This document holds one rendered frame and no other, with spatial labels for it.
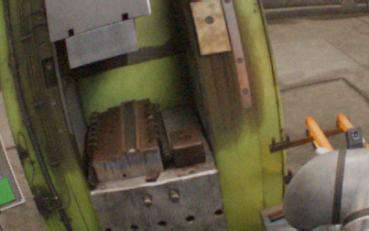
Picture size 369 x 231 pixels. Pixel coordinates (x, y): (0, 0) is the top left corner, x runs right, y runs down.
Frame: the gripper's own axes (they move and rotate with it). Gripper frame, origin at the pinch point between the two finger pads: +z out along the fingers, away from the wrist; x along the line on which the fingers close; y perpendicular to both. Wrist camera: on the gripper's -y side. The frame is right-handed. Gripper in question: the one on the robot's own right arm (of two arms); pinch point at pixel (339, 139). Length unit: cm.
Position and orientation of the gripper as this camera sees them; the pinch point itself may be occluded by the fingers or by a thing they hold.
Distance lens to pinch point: 126.0
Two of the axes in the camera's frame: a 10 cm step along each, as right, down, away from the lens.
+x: 9.8, -1.8, -0.2
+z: -0.5, -3.6, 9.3
